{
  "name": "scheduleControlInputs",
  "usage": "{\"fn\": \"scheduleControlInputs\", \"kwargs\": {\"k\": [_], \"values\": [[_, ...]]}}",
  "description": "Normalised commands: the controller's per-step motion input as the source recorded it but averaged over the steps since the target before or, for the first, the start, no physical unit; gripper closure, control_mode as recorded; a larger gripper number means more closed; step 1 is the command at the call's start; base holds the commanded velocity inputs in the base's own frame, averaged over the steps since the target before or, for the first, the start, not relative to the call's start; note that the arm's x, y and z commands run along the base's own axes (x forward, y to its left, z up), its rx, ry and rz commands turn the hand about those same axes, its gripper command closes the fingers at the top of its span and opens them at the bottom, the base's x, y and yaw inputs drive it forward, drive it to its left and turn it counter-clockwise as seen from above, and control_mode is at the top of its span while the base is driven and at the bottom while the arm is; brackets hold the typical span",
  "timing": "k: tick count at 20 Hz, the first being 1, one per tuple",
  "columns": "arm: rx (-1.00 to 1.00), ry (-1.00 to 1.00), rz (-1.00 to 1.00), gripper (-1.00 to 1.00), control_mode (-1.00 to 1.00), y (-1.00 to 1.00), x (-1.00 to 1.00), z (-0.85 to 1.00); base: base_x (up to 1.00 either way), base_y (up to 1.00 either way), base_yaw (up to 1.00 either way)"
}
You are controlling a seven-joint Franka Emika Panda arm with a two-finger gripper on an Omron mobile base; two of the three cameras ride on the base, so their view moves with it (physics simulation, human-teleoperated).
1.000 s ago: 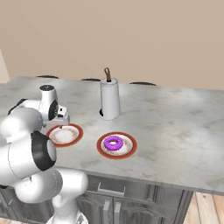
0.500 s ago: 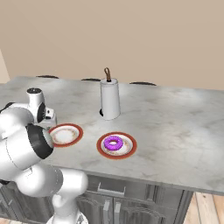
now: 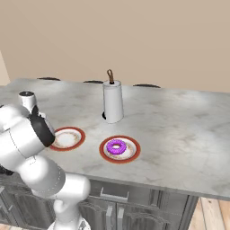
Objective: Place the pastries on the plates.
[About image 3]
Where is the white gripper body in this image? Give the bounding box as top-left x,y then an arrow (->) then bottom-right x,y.
38,111 -> 50,124

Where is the red rimmed white plate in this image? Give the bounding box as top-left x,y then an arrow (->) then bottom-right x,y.
49,126 -> 87,152
99,135 -> 142,164

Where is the dark round stool seat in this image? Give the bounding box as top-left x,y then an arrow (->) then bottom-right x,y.
83,79 -> 105,84
36,76 -> 61,82
132,84 -> 162,89

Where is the white paper towel roll holder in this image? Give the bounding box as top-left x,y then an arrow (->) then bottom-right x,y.
101,68 -> 125,125

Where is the purple frosted donut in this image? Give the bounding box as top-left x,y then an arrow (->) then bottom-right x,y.
106,138 -> 128,156

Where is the grey cupboard run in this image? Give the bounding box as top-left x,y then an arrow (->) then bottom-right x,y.
0,172 -> 59,230

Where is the grey cupboard door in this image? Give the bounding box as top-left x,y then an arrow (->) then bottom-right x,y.
78,199 -> 117,230
116,202 -> 170,230

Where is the grey drawer front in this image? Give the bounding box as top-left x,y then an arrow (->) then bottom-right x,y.
89,179 -> 152,207

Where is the silver drawer handle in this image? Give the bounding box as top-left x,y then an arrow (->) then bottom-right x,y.
99,186 -> 130,201

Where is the silver cupboard door handle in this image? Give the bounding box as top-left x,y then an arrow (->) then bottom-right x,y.
105,205 -> 114,230
116,207 -> 125,230

